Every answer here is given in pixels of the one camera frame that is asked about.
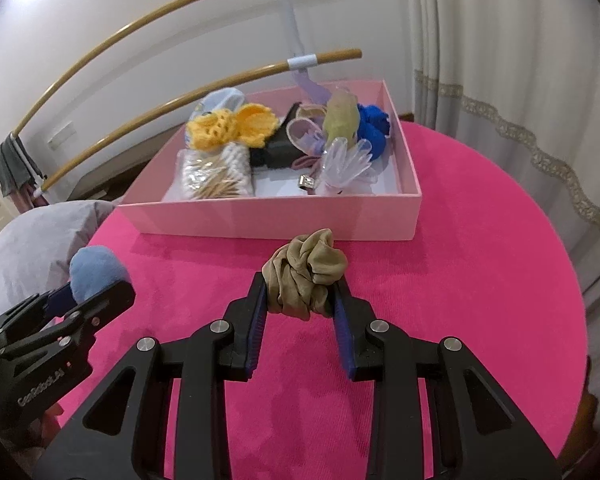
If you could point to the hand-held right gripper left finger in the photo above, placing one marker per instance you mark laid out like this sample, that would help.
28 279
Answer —
256 325

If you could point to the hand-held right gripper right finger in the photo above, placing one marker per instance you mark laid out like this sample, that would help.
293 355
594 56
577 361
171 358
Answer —
342 330

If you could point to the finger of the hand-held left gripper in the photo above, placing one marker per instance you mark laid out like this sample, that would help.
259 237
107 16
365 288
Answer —
107 302
60 300

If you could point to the light blue fluffy scrunchie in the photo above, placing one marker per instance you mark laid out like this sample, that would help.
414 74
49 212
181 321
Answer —
97 270

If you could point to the beige velvet scrunchie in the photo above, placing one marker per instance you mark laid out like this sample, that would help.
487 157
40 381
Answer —
305 265

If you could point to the pink cardboard box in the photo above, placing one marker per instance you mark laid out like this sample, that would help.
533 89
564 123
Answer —
280 215

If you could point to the clear organza hair clip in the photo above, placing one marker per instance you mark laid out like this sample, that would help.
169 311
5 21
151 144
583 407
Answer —
345 162

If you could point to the lilac organza hair bow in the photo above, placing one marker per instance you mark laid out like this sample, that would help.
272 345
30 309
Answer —
305 130

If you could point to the royal blue fleece scrunchie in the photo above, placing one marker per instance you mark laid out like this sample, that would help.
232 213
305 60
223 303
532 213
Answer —
372 127

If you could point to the yellow-green ribbon hair bow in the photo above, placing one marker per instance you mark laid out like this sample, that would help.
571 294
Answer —
342 115

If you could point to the white quilt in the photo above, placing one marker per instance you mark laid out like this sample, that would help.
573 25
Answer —
30 240

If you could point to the grey hanging cloth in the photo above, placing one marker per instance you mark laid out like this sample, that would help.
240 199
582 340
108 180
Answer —
7 170

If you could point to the dark-topped white drawer cabinet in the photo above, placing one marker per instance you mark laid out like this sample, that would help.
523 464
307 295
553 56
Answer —
130 160

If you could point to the small black box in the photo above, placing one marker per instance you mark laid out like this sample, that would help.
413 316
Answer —
275 152

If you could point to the light blue printed cloth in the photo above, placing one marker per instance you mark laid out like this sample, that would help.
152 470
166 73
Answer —
225 97

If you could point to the brown wooden furniture leg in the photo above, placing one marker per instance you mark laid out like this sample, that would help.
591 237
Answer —
587 410

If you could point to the cream curtain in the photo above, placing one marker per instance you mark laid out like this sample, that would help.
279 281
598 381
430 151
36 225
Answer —
505 60

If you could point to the white barre post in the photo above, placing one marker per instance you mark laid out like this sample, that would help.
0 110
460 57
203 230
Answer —
32 162
290 20

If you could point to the short wooden barre rail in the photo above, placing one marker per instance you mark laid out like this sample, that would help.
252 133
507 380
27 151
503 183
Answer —
337 55

